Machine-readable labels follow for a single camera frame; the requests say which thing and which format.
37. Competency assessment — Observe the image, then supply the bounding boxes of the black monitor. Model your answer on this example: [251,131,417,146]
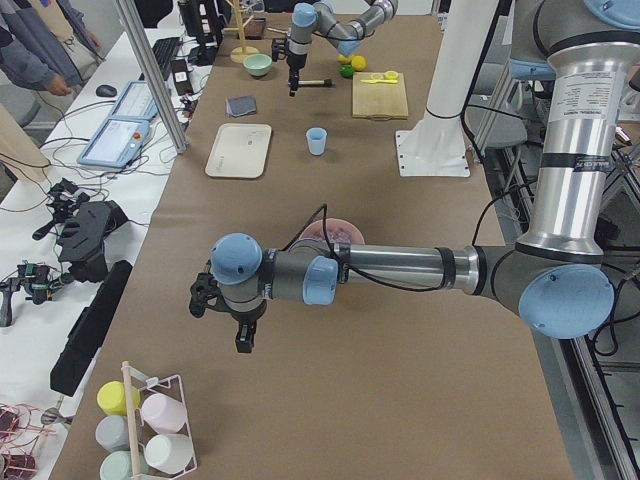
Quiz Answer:
[177,0,222,47]

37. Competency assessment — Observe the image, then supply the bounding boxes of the aluminium frame post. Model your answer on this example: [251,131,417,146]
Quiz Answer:
[114,0,187,154]

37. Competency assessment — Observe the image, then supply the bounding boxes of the yellow cup in rack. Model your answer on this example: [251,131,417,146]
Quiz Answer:
[96,381,127,416]

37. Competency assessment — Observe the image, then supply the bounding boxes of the mint green bowl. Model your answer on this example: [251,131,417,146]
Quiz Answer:
[243,53,273,78]

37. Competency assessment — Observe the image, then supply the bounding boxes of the black keyboard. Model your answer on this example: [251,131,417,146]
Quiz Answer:
[152,37,181,69]

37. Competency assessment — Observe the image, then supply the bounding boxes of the pale green cup in rack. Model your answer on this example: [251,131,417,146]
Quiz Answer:
[99,451,133,480]

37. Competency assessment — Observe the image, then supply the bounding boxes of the teach pendant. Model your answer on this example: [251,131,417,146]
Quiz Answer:
[77,117,150,170]
[111,80,158,120]

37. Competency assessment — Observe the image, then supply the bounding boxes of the light blue plastic cup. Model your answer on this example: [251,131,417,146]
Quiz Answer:
[306,127,328,156]

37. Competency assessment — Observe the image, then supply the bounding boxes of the steel ice scoop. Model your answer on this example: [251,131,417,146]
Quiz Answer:
[266,27,290,36]

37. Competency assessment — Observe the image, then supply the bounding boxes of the standing person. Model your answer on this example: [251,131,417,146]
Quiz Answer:
[1,0,101,98]

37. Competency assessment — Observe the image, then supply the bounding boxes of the black computer mouse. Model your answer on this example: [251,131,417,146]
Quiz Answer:
[95,84,118,98]

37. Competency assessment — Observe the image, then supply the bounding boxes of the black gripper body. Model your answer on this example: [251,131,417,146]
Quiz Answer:
[271,38,307,70]
[188,272,267,323]

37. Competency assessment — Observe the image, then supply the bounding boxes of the wooden cup tree stand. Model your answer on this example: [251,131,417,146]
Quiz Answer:
[226,0,259,64]

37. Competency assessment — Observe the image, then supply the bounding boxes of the black speaker bar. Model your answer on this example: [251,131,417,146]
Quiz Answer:
[50,260,132,397]

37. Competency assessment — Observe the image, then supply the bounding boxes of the yellow lemon near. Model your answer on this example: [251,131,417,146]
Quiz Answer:
[350,55,367,72]

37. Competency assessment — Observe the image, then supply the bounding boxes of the cream rabbit serving tray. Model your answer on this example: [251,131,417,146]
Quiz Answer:
[205,123,272,179]

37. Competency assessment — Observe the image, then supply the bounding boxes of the teach pendant lower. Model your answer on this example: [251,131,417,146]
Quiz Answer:
[77,117,150,170]

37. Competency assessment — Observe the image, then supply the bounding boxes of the teach pendant upper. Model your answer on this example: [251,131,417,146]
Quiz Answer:
[111,80,158,120]

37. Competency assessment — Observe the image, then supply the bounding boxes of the pink bowl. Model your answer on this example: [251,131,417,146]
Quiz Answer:
[299,218,365,245]

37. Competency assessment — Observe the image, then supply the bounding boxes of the grey cup in rack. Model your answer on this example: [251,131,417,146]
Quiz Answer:
[95,415,130,453]

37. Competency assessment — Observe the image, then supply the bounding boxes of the white cup in rack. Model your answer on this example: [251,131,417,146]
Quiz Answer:
[144,433,194,475]

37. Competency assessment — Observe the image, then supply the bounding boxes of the white cup rack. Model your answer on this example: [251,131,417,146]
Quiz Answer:
[121,361,199,479]

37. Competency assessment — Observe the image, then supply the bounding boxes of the pink cup in rack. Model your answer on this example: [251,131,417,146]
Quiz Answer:
[140,393,187,434]

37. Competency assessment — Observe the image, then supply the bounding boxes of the green lime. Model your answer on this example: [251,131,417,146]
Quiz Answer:
[339,65,354,79]

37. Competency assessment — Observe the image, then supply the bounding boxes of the wooden cutting board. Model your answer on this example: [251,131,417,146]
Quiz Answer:
[352,72,409,120]

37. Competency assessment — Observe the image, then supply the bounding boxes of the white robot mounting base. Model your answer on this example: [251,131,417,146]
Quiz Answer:
[396,0,510,178]

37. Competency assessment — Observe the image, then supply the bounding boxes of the clear ice cubes pile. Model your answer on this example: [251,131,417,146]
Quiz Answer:
[308,225,360,244]

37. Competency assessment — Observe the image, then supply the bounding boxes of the grey folded cloth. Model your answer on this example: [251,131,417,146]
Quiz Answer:
[226,95,257,118]

